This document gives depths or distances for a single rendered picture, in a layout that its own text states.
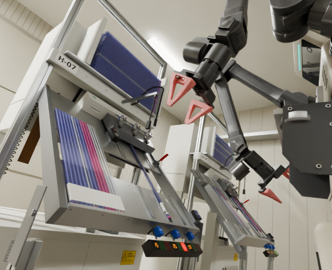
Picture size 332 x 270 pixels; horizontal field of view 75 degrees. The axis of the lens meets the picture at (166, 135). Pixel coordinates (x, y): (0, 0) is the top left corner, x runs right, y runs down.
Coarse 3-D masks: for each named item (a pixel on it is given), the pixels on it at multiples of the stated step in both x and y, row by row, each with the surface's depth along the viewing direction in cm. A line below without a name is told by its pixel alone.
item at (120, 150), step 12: (60, 96) 105; (60, 108) 95; (72, 108) 105; (84, 120) 105; (96, 120) 116; (96, 132) 104; (108, 144) 104; (120, 144) 115; (120, 156) 104; (132, 156) 114; (144, 156) 128; (156, 168) 128
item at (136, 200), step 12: (120, 180) 86; (120, 192) 79; (132, 192) 85; (144, 192) 93; (132, 204) 79; (144, 204) 85; (156, 204) 92; (168, 204) 101; (144, 216) 78; (156, 216) 84; (180, 216) 100
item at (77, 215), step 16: (80, 208) 55; (96, 208) 59; (64, 224) 56; (80, 224) 59; (96, 224) 62; (112, 224) 66; (128, 224) 70; (144, 224) 74; (160, 224) 80; (176, 224) 86
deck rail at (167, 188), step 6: (156, 174) 129; (162, 174) 126; (156, 180) 127; (162, 180) 124; (168, 180) 123; (162, 186) 122; (168, 186) 120; (168, 192) 118; (174, 192) 116; (180, 204) 111; (186, 210) 109; (192, 222) 103
